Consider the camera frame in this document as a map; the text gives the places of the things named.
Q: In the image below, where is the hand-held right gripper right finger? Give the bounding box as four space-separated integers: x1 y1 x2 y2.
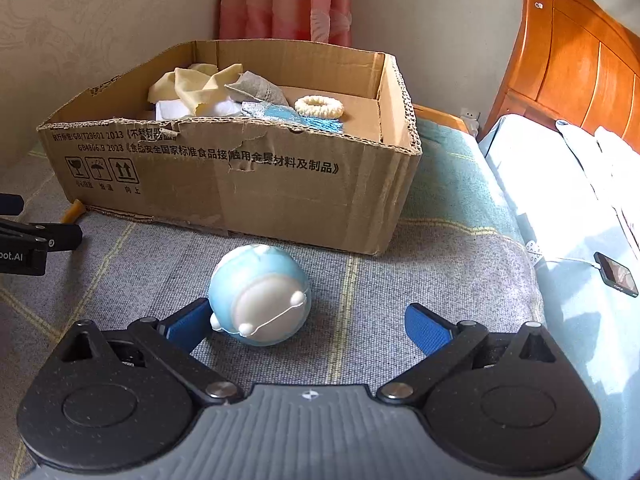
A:
377 303 558 403

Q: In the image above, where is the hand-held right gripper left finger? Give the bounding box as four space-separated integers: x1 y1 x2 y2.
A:
59 298 245 406

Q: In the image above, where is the blue and white round toy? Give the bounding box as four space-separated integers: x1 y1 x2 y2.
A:
207 243 312 347

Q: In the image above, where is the brown cardboard box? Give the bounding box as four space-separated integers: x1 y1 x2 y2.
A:
36 39 425 257

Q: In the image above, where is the white cloth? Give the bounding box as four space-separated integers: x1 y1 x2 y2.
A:
154 99 247 122

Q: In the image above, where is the cream yellow cloth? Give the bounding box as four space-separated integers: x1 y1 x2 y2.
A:
148 62 245 117

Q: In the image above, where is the blue floral sachet with tassel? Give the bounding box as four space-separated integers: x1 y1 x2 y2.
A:
241 100 347 134

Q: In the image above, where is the grey sachet with blue cord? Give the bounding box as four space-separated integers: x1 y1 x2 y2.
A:
224 71 292 109

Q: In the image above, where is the small orange stick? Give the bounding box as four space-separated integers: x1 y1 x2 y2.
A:
60 199 85 224

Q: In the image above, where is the grey plaid blanket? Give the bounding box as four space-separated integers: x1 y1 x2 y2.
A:
0 118 547 396

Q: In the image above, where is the light blue bed sheet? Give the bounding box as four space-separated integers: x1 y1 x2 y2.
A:
477 114 640 480

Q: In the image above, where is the black smartphone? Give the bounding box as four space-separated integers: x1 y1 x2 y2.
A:
593 252 640 299

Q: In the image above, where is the white pillow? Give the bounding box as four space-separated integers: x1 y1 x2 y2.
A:
554 118 640 251

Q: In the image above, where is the orange wooden headboard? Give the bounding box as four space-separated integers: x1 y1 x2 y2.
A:
481 0 640 155

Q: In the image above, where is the pink patterned curtain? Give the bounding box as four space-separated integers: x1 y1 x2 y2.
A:
218 0 353 47

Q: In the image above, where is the white charging cable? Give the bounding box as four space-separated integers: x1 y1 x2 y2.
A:
541 257 599 270

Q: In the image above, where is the wooden bed frame edge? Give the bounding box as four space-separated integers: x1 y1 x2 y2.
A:
412 103 472 134

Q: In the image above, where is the cream crocheted ring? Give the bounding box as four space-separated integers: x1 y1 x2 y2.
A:
293 94 345 121

